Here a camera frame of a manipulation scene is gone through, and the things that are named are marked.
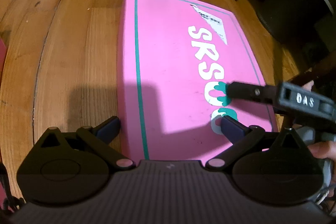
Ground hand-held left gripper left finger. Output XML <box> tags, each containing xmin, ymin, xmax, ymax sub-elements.
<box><xmin>36</xmin><ymin>115</ymin><xmax>135</xmax><ymax>169</ymax></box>

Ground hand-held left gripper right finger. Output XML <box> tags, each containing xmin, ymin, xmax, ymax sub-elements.
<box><xmin>205</xmin><ymin>115</ymin><xmax>304</xmax><ymax>169</ymax></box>

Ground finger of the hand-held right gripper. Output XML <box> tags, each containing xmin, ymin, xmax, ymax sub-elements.
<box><xmin>226</xmin><ymin>81</ymin><xmax>280</xmax><ymax>107</ymax></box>

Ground pink box lid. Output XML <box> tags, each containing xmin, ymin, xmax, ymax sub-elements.
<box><xmin>117</xmin><ymin>0</ymin><xmax>279</xmax><ymax>160</ymax></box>

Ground person's right hand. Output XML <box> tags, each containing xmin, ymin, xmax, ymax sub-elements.
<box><xmin>309</xmin><ymin>141</ymin><xmax>336</xmax><ymax>162</ymax></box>

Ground black round bin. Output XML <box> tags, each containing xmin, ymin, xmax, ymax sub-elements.
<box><xmin>256</xmin><ymin>0</ymin><xmax>336</xmax><ymax>44</ymax></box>

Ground black strap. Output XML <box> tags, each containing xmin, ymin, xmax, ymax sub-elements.
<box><xmin>0</xmin><ymin>161</ymin><xmax>17</xmax><ymax>215</ymax></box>

